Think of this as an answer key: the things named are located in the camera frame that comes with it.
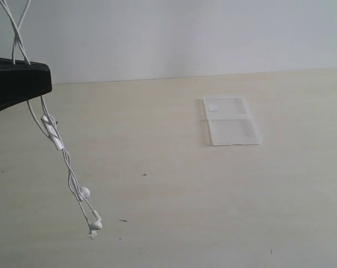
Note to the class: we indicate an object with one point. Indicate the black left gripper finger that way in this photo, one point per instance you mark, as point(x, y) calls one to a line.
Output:
point(20, 82)

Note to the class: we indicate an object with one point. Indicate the clear plastic open case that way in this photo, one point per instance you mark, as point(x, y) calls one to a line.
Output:
point(230, 121)

